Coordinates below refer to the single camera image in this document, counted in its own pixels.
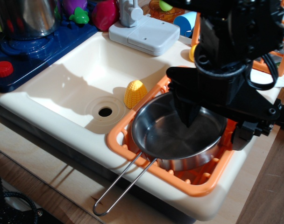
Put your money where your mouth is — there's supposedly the cream plastic toy sink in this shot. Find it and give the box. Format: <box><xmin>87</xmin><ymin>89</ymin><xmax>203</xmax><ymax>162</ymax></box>
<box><xmin>0</xmin><ymin>30</ymin><xmax>281</xmax><ymax>222</ymax></box>

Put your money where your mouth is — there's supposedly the black braided cable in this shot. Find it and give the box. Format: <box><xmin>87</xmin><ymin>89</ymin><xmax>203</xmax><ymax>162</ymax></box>
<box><xmin>0</xmin><ymin>190</ymin><xmax>39</xmax><ymax>224</ymax></box>

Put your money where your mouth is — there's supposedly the light green toy egg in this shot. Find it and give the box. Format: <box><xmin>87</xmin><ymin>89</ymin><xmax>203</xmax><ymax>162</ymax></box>
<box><xmin>159</xmin><ymin>0</ymin><xmax>173</xmax><ymax>12</ymax></box>

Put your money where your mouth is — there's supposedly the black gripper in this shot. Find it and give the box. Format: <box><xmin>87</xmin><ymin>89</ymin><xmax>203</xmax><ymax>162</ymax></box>
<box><xmin>166</xmin><ymin>67</ymin><xmax>281</xmax><ymax>151</ymax></box>

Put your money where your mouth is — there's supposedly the orange plastic drying rack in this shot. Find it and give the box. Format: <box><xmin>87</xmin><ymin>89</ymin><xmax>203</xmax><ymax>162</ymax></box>
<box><xmin>107</xmin><ymin>76</ymin><xmax>236</xmax><ymax>197</ymax></box>

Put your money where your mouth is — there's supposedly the red stove knob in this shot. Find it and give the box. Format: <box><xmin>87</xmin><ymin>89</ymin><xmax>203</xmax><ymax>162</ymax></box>
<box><xmin>0</xmin><ymin>61</ymin><xmax>14</xmax><ymax>78</ymax></box>

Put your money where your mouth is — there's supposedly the orange upright grid rack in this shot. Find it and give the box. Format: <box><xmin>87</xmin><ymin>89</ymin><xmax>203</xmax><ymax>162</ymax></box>
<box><xmin>189</xmin><ymin>0</ymin><xmax>284</xmax><ymax>63</ymax></box>

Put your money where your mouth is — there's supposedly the orange transparent bowl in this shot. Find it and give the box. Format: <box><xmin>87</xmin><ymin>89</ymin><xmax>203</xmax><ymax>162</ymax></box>
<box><xmin>148</xmin><ymin>0</ymin><xmax>185</xmax><ymax>23</ymax></box>

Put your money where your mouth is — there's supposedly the blue toy stove top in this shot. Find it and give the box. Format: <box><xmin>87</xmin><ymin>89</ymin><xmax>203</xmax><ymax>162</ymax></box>
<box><xmin>0</xmin><ymin>21</ymin><xmax>98</xmax><ymax>93</ymax></box>

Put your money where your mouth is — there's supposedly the purple toy eggplant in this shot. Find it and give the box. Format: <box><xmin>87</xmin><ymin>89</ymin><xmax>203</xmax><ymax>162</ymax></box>
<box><xmin>62</xmin><ymin>0</ymin><xmax>89</xmax><ymax>24</ymax></box>

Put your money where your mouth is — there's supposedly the yellow toy corn cob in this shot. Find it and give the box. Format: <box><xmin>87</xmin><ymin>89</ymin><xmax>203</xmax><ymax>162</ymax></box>
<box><xmin>123</xmin><ymin>80</ymin><xmax>148</xmax><ymax>109</ymax></box>

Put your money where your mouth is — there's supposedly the large stainless steel pot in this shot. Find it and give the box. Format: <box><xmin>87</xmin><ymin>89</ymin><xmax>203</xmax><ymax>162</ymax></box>
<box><xmin>0</xmin><ymin>0</ymin><xmax>62</xmax><ymax>40</ymax></box>

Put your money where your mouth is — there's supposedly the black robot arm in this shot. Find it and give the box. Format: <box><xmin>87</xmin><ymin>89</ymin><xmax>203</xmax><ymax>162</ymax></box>
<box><xmin>166</xmin><ymin>0</ymin><xmax>284</xmax><ymax>151</ymax></box>

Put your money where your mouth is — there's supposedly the light blue toy cup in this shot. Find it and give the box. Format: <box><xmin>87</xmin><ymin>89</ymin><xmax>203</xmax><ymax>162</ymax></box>
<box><xmin>173</xmin><ymin>12</ymin><xmax>197</xmax><ymax>38</ymax></box>

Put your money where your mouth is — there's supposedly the grey toy faucet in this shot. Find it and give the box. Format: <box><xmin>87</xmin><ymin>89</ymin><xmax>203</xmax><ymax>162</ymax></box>
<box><xmin>109</xmin><ymin>0</ymin><xmax>180</xmax><ymax>56</ymax></box>

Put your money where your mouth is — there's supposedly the magenta toy fruit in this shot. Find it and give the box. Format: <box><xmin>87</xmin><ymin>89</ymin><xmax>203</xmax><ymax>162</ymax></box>
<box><xmin>91</xmin><ymin>0</ymin><xmax>120</xmax><ymax>32</ymax></box>

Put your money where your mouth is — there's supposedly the stainless steel pan wire handle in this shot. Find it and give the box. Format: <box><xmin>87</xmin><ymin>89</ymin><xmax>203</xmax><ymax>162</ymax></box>
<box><xmin>92</xmin><ymin>91</ymin><xmax>227</xmax><ymax>217</ymax></box>

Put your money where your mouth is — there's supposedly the yellow handled toy knife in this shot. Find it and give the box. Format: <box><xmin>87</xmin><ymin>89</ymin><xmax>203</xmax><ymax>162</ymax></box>
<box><xmin>188</xmin><ymin>44</ymin><xmax>284</xmax><ymax>88</ymax></box>

